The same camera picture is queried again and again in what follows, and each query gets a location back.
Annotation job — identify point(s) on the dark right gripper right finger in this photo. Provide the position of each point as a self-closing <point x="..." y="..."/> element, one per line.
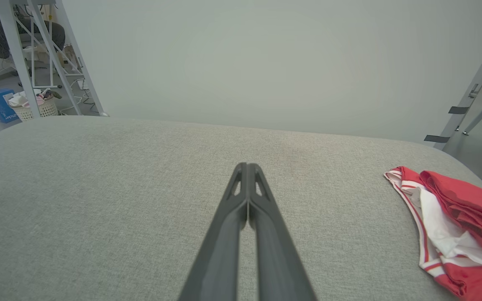
<point x="278" y="259"/>

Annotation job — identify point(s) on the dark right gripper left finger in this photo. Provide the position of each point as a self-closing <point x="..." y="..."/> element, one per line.
<point x="220" y="251"/>

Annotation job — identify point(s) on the red white basketball jersey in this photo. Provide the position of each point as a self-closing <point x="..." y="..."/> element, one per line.
<point x="462" y="200"/>

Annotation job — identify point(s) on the white laundry basket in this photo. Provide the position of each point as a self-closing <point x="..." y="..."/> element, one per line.
<point x="48" y="110"/>

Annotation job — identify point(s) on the clothes pile in basket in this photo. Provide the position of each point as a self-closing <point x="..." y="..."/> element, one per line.
<point x="17" y="100"/>

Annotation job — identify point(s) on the grey metal frame post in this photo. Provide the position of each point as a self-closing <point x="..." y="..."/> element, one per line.
<point x="80" y="62"/>
<point x="18" y="62"/>

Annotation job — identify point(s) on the grey post with black tape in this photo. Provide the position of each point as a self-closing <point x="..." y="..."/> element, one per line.
<point x="463" y="100"/>

